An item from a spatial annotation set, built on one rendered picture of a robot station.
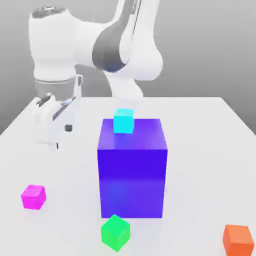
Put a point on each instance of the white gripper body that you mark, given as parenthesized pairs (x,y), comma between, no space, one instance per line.
(47,124)

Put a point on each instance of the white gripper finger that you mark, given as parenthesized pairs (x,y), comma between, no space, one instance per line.
(68,128)
(54,145)

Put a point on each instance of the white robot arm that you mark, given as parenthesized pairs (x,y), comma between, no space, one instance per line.
(60,40)

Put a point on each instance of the small cyan cube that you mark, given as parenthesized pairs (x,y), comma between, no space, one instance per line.
(123,123)

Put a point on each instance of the small magenta cube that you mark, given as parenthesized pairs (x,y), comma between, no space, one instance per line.
(33,198)

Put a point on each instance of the small green cube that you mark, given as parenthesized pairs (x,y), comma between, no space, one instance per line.
(115,234)

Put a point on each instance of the small orange cube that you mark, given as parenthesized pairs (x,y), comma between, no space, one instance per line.
(238,242)

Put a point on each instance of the large blue box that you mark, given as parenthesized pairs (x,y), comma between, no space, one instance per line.
(132,176)

